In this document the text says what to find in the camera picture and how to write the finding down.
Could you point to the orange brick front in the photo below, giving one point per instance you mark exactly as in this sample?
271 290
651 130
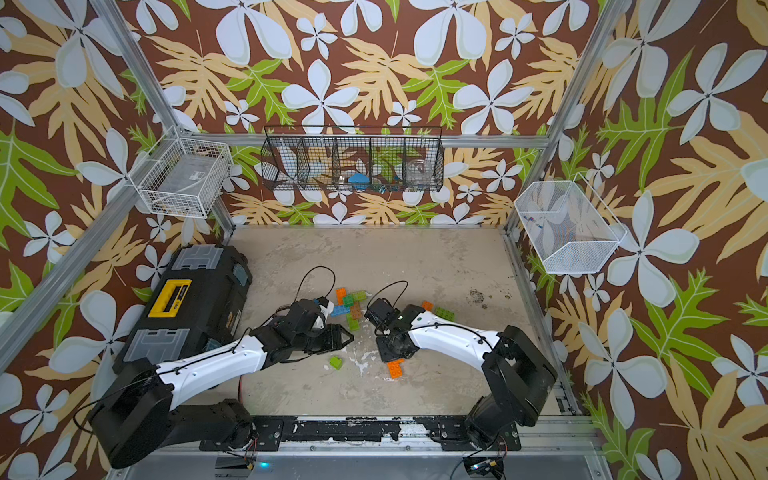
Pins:
340 295

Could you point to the blue brick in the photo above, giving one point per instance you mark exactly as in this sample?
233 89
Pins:
340 310

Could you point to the blue object in basket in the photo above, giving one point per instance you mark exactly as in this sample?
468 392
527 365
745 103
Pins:
359 182

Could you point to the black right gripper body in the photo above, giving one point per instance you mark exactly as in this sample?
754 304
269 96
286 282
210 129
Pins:
387 350

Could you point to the white wire basket left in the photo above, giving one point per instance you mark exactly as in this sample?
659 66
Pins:
183 176

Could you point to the black wire basket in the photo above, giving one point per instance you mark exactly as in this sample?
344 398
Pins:
395 158

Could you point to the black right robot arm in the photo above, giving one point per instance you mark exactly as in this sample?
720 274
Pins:
519 376

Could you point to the black yellow toolbox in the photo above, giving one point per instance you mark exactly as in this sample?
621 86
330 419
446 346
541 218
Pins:
196 306

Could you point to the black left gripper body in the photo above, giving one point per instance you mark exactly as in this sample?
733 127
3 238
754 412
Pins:
319 339

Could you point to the tan brick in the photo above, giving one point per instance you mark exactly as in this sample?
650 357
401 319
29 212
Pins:
356 311

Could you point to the white mesh basket right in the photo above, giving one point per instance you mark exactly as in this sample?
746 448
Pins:
571 228

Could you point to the small lime brick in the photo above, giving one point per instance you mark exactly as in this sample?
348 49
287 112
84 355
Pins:
336 362

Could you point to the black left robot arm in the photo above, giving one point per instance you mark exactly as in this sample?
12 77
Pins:
147 406

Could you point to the lime brick front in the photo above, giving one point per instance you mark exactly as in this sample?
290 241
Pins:
352 323

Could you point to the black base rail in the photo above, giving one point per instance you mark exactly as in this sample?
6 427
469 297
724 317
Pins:
445 432

